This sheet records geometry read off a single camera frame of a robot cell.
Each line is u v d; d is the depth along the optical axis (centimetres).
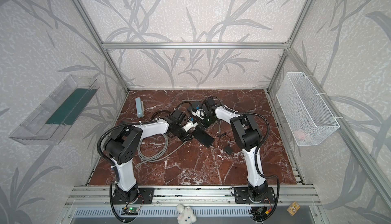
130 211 72
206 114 89
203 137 93
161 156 86
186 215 65
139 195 72
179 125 84
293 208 69
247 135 57
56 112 67
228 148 89
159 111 108
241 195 73
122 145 50
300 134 73
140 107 105
